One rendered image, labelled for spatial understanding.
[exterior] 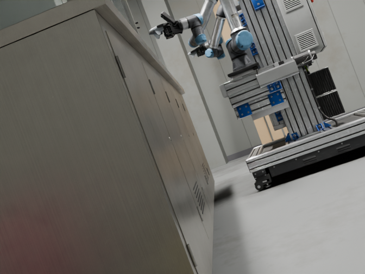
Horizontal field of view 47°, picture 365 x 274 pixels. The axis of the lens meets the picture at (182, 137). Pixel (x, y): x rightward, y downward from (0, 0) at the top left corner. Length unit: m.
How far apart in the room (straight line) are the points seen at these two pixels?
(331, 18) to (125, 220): 5.32
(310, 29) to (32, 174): 2.44
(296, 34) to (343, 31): 2.97
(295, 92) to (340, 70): 2.91
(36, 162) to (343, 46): 5.32
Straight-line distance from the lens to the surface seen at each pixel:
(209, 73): 6.06
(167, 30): 2.82
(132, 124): 0.99
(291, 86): 3.16
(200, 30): 2.85
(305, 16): 3.17
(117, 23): 1.19
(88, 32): 1.04
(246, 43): 2.89
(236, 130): 6.00
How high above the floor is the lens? 0.50
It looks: 1 degrees up
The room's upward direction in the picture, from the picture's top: 21 degrees counter-clockwise
